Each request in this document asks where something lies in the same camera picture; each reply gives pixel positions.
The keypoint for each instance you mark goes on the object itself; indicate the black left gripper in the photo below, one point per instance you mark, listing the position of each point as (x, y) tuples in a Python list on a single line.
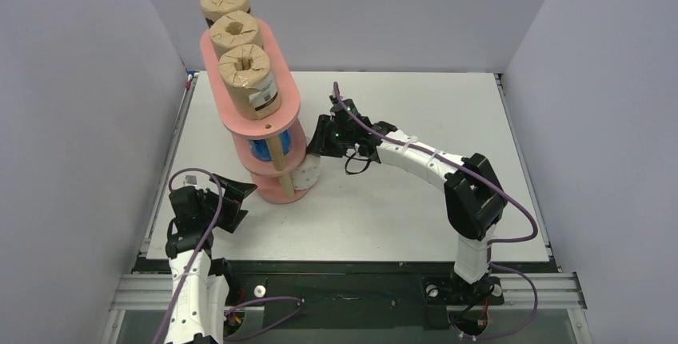
[(233, 196)]

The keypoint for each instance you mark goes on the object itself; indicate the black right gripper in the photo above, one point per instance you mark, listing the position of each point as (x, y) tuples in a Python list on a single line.
[(325, 136)]

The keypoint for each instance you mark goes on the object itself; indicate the white dotted roll top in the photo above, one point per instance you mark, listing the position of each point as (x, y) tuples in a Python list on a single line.
[(306, 174)]

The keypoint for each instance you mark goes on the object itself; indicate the brown roll front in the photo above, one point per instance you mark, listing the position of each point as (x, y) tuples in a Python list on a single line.
[(234, 29)]

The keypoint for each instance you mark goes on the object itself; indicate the brown paper roll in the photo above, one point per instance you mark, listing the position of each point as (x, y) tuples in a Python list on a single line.
[(212, 10)]

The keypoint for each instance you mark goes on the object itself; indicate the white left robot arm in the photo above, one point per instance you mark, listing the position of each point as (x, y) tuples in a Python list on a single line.
[(201, 283)]

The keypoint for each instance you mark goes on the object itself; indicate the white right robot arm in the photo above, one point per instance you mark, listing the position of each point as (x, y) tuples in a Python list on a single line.
[(469, 185)]

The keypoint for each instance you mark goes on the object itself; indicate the pink three-tier shelf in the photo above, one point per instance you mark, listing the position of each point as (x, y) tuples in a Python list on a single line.
[(273, 185)]

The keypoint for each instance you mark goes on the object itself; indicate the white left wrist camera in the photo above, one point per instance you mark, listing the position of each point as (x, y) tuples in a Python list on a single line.
[(190, 180)]

